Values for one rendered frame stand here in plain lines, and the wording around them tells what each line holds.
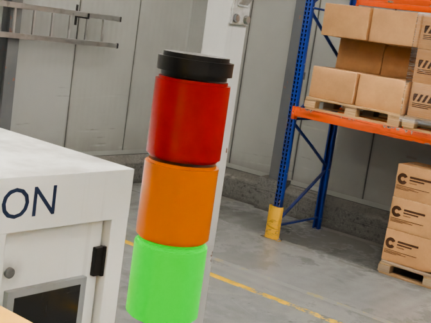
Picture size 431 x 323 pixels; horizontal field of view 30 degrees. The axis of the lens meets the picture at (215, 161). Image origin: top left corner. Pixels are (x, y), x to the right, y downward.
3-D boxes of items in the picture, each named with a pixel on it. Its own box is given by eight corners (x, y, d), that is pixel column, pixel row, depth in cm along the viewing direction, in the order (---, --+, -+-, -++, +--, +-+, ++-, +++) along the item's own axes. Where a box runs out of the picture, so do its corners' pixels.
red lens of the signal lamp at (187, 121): (129, 151, 53) (140, 71, 52) (179, 149, 56) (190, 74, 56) (186, 167, 50) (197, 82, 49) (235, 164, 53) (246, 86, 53)
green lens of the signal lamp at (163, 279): (109, 308, 54) (119, 234, 53) (160, 296, 58) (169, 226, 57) (163, 333, 51) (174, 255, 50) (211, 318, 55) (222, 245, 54)
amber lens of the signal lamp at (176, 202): (119, 231, 53) (129, 154, 53) (169, 223, 57) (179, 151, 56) (174, 252, 50) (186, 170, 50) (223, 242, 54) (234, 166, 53)
